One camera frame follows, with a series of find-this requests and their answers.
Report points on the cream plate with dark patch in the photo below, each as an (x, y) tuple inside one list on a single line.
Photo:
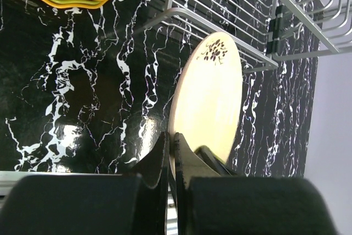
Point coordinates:
[(207, 100)]

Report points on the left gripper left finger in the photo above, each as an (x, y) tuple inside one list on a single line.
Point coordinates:
[(130, 203)]

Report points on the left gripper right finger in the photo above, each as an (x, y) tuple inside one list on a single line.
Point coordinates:
[(208, 203)]

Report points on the metal wire dish rack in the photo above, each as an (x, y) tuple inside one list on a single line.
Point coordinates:
[(265, 31)]

